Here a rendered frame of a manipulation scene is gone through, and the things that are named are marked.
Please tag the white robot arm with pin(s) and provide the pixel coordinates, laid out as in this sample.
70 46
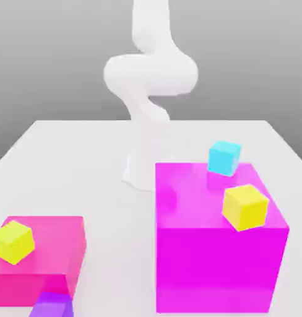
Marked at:
151 74

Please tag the small cyan cube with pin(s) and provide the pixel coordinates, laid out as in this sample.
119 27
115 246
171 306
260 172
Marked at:
222 158

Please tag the small lime yellow cube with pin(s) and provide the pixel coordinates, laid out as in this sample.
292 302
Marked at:
13 242

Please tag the small purple cube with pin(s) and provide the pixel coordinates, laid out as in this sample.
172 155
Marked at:
52 305

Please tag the large magenta box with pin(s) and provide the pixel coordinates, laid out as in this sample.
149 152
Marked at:
215 267

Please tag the large pink box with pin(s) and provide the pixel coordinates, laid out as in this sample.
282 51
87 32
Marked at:
54 247

